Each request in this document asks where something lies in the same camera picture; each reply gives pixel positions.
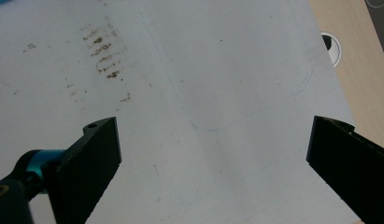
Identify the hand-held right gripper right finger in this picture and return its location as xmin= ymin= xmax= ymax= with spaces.
xmin=306 ymin=115 xmax=384 ymax=224

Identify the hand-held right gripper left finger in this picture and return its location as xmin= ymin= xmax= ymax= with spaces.
xmin=42 ymin=116 xmax=122 ymax=224

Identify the white table mat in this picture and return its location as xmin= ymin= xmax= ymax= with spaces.
xmin=0 ymin=0 xmax=363 ymax=224

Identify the white round cable grommet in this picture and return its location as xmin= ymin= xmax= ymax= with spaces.
xmin=320 ymin=31 xmax=343 ymax=68

